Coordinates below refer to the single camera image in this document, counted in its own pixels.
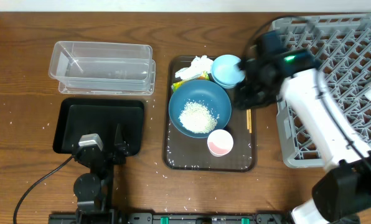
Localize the light blue small bowl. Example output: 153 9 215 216
211 55 245 89

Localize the wooden chopstick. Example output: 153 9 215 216
246 110 250 131
247 109 252 134

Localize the pink cup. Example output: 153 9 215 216
207 129 234 157

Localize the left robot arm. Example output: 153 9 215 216
72 124 128 214

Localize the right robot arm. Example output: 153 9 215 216
234 49 371 223

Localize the grey dishwasher rack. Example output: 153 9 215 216
268 12 371 169

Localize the black plastic bin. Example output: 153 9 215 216
52 98 144 157

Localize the yellow green wrapper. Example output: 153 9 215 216
171 72 210 92

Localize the dark brown serving tray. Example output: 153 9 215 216
162 55 256 172

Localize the crumpled white tissue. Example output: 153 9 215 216
175 55 214 80

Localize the dark blue bowl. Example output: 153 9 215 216
168 80 232 138

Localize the pile of white rice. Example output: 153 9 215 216
179 101 217 134

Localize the clear plastic bin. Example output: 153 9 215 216
49 41 156 95

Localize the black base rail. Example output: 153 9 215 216
48 213 290 224

